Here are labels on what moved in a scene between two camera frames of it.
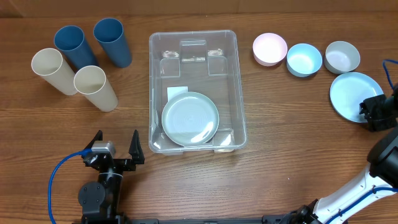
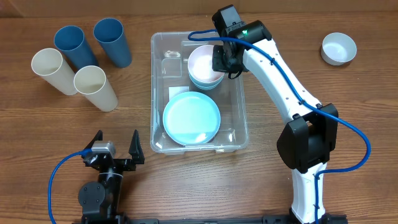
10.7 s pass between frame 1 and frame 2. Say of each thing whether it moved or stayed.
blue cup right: stayed
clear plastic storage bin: stayed
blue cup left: stayed
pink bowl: moved
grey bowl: moved
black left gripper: stayed
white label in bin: stayed
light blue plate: moved
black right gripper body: moved
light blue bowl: moved
